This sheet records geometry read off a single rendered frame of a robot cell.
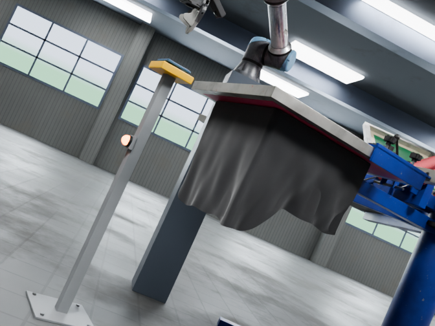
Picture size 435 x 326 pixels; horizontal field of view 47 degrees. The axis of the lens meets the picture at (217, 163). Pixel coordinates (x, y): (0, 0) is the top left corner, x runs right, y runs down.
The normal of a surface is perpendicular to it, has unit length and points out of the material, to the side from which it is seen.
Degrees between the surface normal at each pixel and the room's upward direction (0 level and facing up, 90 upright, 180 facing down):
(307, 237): 90
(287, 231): 90
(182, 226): 90
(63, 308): 90
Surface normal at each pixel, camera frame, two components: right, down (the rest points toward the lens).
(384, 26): 0.18, 0.03
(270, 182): 0.50, 0.29
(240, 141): -0.74, -0.32
